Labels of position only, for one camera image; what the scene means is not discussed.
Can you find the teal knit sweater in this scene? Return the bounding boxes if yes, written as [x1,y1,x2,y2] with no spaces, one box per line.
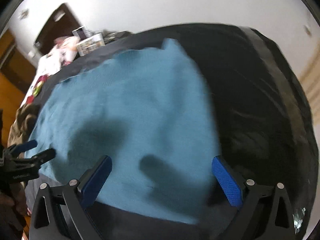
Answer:
[25,39,220,224]

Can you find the brown garment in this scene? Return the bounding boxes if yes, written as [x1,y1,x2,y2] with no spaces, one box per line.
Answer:
[8,103,40,146]

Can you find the wooden wardrobe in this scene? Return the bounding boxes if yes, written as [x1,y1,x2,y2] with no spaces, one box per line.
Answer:
[1,30,36,146]

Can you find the pink white bedding pile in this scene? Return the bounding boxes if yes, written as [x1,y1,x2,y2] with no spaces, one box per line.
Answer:
[21,36,80,106]

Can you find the dark wooden headboard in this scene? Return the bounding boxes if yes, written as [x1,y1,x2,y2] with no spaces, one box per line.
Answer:
[34,3,82,55]

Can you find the white tablet device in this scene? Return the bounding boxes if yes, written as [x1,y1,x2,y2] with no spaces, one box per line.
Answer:
[72,26,88,40]

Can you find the cream curtain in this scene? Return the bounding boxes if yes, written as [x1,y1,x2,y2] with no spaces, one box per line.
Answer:
[300,48,320,124]

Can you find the white picture frame box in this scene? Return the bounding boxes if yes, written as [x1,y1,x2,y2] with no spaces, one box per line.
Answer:
[76,33,105,56]

